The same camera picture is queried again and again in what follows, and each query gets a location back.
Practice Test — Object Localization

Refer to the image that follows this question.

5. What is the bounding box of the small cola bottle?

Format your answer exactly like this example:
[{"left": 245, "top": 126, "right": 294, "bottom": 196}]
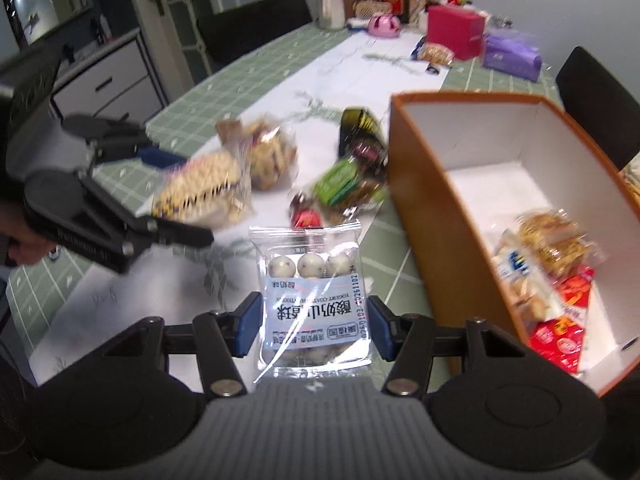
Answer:
[{"left": 288, "top": 191, "right": 326, "bottom": 231}]

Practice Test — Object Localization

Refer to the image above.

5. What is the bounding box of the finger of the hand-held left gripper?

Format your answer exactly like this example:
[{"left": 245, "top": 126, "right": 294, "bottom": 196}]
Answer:
[
  {"left": 61, "top": 114, "right": 187, "bottom": 170},
  {"left": 117, "top": 215, "right": 215, "bottom": 261}
]

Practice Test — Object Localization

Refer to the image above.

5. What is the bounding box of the clear bag of white balls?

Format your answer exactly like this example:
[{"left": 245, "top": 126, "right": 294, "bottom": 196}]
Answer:
[{"left": 248, "top": 220, "right": 373, "bottom": 383}]

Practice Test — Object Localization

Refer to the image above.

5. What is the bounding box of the black chair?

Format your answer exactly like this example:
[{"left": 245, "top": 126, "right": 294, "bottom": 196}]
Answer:
[
  {"left": 196, "top": 0, "right": 313, "bottom": 73},
  {"left": 555, "top": 46, "right": 640, "bottom": 171}
]

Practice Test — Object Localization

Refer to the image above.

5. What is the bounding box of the person's left hand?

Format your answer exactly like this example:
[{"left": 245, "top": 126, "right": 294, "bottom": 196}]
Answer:
[{"left": 7, "top": 232, "right": 56, "bottom": 266}]

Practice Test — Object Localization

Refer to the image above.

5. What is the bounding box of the pink gift box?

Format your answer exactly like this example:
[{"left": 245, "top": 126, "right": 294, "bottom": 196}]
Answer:
[{"left": 426, "top": 5, "right": 487, "bottom": 61}]

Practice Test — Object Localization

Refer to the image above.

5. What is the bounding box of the clear bag green label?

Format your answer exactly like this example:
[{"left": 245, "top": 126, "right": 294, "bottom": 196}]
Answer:
[{"left": 312, "top": 142, "right": 390, "bottom": 211}]

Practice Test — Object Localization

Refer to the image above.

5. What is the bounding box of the red snack packet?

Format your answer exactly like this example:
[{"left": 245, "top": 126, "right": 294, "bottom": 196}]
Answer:
[{"left": 527, "top": 267, "right": 596, "bottom": 373}]

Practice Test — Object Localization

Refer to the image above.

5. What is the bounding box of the blue white cracker packet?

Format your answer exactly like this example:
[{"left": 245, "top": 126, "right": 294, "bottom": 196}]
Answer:
[{"left": 492, "top": 230, "right": 556, "bottom": 321}]

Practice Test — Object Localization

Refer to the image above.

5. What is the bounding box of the small beige radio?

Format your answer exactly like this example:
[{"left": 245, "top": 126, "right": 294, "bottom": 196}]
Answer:
[{"left": 354, "top": 0, "right": 393, "bottom": 18}]

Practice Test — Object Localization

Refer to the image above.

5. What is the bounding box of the black yellow snack packet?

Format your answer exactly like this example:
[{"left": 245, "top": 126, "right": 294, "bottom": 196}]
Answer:
[{"left": 339, "top": 106, "right": 388, "bottom": 158}]

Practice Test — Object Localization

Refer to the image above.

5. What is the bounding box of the white drawer cabinet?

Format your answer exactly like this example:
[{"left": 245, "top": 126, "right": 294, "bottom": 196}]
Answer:
[{"left": 50, "top": 27, "right": 168, "bottom": 126}]

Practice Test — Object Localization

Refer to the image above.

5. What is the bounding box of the small clear snack bag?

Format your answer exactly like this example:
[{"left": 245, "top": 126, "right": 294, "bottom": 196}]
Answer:
[{"left": 412, "top": 42, "right": 456, "bottom": 71}]

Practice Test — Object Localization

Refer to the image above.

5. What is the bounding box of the pink round container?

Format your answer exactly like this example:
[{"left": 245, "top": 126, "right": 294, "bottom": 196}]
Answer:
[{"left": 367, "top": 13, "right": 403, "bottom": 39}]

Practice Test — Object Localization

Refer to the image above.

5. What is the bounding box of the mixed chips bag brown label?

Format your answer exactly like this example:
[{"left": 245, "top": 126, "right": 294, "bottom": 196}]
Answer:
[{"left": 216, "top": 116, "right": 299, "bottom": 192}]

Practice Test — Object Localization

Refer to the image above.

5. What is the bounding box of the purple tissue pack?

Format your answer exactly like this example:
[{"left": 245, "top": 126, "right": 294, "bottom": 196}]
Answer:
[{"left": 482, "top": 30, "right": 543, "bottom": 81}]

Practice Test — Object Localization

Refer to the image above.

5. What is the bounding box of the orange cardboard box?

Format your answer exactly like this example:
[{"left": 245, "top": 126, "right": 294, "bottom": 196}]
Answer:
[{"left": 389, "top": 91, "right": 640, "bottom": 398}]

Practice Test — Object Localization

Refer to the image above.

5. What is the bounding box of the glass panel door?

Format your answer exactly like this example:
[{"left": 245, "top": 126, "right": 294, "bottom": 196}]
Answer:
[{"left": 120, "top": 0, "right": 226, "bottom": 111}]

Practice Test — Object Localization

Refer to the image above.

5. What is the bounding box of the checkered puffed rice packet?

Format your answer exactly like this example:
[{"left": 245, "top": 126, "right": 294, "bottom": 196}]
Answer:
[{"left": 152, "top": 152, "right": 253, "bottom": 228}]

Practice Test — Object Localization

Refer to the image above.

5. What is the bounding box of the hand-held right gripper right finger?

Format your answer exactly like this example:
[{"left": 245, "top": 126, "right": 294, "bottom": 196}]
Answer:
[{"left": 368, "top": 297, "right": 526, "bottom": 396}]

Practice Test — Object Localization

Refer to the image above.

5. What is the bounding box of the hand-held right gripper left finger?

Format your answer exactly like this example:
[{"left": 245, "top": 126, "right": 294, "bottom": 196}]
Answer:
[{"left": 102, "top": 291, "right": 263, "bottom": 400}]

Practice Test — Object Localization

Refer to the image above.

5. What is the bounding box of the golden crispy cake packet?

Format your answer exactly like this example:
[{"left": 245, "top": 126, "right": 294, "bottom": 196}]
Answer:
[{"left": 515, "top": 210, "right": 591, "bottom": 278}]

